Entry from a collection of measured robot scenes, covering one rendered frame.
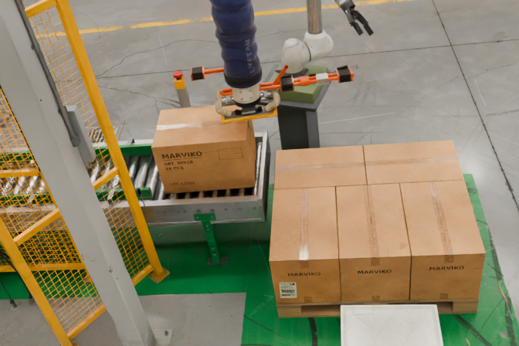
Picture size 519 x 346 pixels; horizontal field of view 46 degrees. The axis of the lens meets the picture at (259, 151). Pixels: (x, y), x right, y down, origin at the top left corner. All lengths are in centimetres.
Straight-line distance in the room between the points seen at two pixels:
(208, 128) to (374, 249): 126
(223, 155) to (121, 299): 106
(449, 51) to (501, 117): 113
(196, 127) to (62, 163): 131
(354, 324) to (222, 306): 157
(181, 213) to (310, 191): 84
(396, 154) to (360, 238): 78
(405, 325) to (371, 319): 14
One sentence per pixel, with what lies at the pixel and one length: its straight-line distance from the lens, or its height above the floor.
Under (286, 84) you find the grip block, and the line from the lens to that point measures 366.
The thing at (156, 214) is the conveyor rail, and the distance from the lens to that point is 404.
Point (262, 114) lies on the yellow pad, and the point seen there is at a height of 109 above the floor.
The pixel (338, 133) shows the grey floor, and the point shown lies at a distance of 524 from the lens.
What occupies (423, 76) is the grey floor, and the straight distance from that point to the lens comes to 593.
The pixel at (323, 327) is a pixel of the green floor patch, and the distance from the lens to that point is 392.
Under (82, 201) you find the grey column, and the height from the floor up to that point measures 136.
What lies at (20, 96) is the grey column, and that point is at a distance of 267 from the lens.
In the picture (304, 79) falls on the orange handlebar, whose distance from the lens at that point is 370.
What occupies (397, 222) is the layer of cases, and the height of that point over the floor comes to 54.
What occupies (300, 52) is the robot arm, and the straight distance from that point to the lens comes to 432.
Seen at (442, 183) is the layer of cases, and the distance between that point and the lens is 397.
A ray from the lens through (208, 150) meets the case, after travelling 381.
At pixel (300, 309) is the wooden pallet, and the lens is 391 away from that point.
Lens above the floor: 323
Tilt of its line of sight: 39 degrees down
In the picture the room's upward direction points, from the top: 9 degrees counter-clockwise
